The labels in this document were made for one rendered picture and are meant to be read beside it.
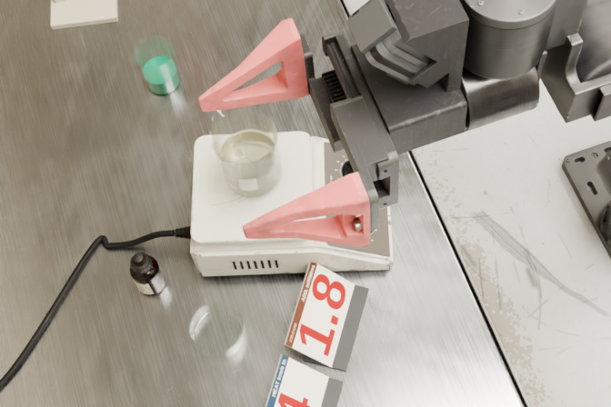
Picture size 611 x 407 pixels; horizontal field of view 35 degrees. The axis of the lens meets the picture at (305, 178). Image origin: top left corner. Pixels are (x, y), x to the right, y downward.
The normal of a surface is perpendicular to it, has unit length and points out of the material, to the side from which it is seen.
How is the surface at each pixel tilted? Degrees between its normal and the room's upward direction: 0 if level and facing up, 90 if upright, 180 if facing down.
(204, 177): 0
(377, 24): 36
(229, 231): 0
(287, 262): 90
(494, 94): 50
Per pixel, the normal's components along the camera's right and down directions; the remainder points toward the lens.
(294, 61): 0.38, 0.81
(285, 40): -0.40, -0.31
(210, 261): 0.02, 0.89
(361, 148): -0.07, -0.46
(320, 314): 0.58, -0.21
